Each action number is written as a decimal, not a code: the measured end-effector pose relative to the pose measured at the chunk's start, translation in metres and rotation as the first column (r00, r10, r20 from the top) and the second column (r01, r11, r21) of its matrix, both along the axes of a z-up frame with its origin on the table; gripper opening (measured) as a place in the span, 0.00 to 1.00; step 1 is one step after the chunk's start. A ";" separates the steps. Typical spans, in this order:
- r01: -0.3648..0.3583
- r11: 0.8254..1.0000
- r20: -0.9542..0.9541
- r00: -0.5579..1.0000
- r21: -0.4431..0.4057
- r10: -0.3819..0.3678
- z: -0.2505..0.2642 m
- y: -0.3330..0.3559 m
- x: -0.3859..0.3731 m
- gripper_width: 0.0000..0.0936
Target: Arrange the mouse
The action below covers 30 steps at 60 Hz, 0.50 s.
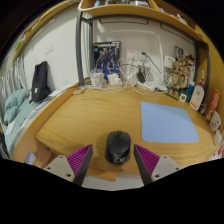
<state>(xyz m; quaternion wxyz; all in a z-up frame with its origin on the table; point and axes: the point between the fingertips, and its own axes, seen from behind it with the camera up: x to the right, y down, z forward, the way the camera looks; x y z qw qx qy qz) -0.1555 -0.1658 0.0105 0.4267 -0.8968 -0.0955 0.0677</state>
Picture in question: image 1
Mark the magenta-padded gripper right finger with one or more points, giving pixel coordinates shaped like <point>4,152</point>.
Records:
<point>165,166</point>

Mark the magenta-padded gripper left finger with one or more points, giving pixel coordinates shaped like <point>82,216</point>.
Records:
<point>60,166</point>

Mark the black computer mouse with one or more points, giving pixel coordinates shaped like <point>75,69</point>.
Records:
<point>118,145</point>

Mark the light blue mouse pad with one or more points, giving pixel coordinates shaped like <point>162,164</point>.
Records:
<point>168,123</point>

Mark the white printed mug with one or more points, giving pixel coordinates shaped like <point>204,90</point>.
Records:
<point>215,121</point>

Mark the small white desk clock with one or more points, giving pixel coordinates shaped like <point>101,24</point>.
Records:
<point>183,97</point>

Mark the white pump lotion bottle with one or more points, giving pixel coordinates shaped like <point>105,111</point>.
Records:
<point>197,96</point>

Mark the teal blanket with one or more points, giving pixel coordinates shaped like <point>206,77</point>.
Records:
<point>15,103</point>

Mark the white power strip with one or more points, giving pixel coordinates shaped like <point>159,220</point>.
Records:
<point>144,86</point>

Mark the black backpack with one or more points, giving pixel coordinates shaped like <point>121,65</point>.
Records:
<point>40,81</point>

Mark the brown tree creature figurine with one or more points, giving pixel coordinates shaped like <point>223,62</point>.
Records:
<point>178,75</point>

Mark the clear plastic cup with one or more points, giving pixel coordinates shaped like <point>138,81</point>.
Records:
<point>96,79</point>

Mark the white charger block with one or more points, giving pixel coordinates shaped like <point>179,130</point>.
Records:
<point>113,79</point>

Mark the white desk lamp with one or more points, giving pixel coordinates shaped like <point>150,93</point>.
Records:
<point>159,60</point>

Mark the blue robot model box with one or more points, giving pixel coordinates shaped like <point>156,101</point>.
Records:
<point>106,56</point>

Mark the wooden shelf unit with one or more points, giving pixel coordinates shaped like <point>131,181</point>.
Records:
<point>133,10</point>

